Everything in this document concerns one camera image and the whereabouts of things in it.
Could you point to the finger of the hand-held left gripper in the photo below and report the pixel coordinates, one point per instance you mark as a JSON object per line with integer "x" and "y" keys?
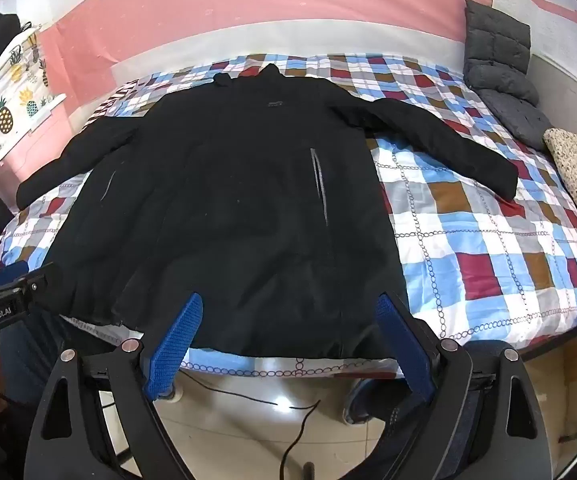
{"x": 43, "y": 282}
{"x": 13, "y": 271}

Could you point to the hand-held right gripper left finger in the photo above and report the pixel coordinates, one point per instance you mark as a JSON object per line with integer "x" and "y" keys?
{"x": 178, "y": 340}

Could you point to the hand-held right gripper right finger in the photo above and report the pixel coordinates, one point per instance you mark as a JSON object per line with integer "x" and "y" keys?
{"x": 402, "y": 345}

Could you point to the black jacket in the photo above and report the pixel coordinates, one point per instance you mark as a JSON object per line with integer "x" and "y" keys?
{"x": 218, "y": 185}

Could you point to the person's jeans leg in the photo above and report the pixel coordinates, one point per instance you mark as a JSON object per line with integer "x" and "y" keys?
{"x": 23, "y": 360}

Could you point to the dark blue shoe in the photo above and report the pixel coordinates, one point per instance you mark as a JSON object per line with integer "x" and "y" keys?
{"x": 366, "y": 402}

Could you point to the plaid bed sheet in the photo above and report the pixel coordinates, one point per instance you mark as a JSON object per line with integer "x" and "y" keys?
{"x": 468, "y": 240}

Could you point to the pineapple print cloth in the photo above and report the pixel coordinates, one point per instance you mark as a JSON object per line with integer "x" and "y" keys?
{"x": 8, "y": 105}

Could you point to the grey quilted cushion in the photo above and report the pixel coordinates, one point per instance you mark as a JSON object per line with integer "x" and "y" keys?
{"x": 501, "y": 50}

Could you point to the dark bed frame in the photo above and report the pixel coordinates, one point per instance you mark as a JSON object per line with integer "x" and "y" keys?
{"x": 568, "y": 338}

